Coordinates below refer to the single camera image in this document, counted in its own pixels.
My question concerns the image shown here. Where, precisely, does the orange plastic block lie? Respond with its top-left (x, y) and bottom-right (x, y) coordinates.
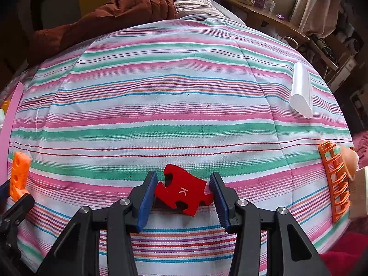
top-left (10, 152), bottom-right (32, 202)

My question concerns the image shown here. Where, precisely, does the pink green striped bedsheet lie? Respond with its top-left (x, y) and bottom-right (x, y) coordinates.
top-left (0, 17), bottom-right (355, 275)

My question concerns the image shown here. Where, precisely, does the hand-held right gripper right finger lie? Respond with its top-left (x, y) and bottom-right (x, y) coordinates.
top-left (209, 172), bottom-right (331, 276)

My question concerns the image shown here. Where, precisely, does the orange plastic rack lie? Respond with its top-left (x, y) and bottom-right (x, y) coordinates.
top-left (318, 141), bottom-right (352, 223)

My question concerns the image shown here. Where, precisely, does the white cardboard box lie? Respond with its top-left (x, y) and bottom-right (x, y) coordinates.
top-left (348, 167), bottom-right (368, 220)

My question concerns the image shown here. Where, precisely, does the peach suction cup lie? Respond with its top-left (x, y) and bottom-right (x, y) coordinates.
top-left (339, 144), bottom-right (359, 181)

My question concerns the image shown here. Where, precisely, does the beige patterned curtain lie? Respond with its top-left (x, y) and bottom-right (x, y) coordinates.
top-left (290, 0), bottom-right (345, 38)

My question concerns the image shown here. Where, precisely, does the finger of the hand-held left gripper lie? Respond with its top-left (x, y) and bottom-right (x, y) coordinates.
top-left (0, 181), bottom-right (12, 204)
top-left (0, 193), bottom-right (35, 236)

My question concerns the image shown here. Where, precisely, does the red puzzle piece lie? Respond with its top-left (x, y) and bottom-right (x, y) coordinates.
top-left (155, 163), bottom-right (214, 217)

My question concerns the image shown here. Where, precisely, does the wooden bedside shelf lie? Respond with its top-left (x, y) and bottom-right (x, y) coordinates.
top-left (220, 0), bottom-right (309, 45)

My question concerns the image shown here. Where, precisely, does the pale pillow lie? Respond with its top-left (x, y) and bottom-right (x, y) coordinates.
top-left (172, 0), bottom-right (248, 25)

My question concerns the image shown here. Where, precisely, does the small purple box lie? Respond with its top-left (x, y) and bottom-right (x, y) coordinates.
top-left (253, 0), bottom-right (275, 10)

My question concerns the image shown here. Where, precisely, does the white translucent tube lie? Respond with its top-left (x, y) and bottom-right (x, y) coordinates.
top-left (289, 63), bottom-right (314, 119)

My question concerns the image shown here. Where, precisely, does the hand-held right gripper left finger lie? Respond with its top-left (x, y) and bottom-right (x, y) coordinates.
top-left (34, 171), bottom-right (158, 276)

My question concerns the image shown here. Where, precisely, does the pink-edged white cardboard tray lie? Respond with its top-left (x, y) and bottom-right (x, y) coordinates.
top-left (0, 81), bottom-right (26, 184)

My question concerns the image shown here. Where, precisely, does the cluttered side desk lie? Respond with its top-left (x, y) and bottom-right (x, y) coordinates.
top-left (305, 20), bottom-right (368, 92)

